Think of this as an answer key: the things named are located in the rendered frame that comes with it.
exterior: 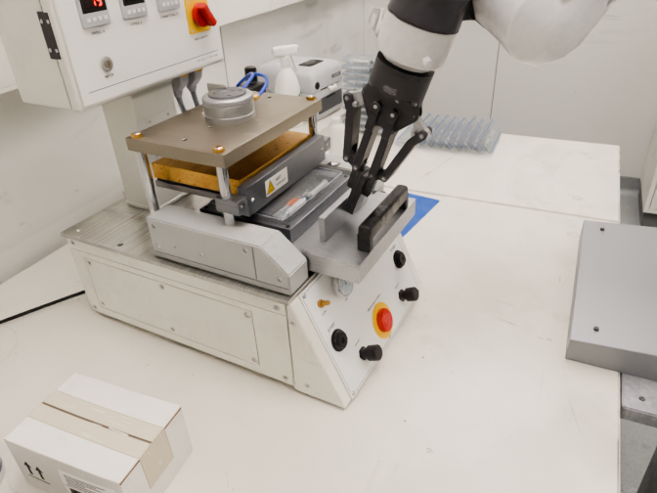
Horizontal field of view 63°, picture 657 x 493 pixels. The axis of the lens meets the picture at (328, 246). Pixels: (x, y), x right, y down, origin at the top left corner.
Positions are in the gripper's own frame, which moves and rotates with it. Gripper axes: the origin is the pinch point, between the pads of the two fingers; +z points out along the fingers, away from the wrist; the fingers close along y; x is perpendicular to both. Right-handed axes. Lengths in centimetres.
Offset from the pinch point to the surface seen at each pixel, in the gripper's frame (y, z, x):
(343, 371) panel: 11.4, 20.0, -13.8
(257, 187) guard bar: -11.8, 1.9, -9.0
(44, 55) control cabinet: -43.6, -5.9, -17.1
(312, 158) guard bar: -11.5, 3.6, 6.7
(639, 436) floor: 89, 77, 72
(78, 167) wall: -69, 39, 8
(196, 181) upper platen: -21.2, 5.5, -10.7
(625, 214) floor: 75, 82, 219
